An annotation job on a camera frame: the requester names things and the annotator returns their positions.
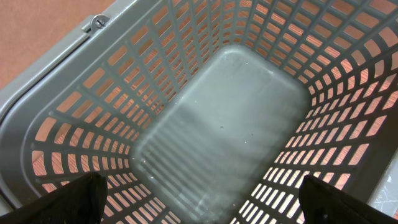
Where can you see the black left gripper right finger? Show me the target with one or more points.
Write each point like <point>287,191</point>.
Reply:
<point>323,203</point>

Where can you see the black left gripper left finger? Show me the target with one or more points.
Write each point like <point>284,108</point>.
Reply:
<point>80,201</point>

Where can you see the grey plastic shopping basket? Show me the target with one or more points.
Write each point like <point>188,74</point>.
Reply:
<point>210,111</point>

